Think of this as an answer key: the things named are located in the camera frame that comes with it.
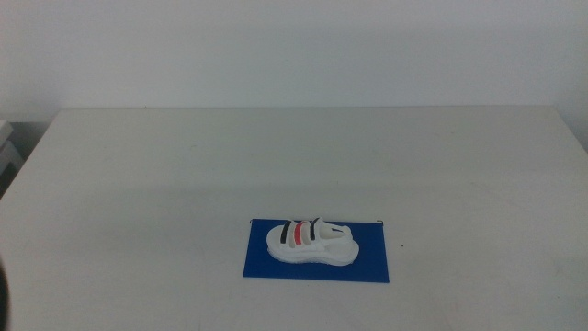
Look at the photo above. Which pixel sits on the blue rectangular mat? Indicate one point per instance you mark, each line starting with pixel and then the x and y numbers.
pixel 373 263

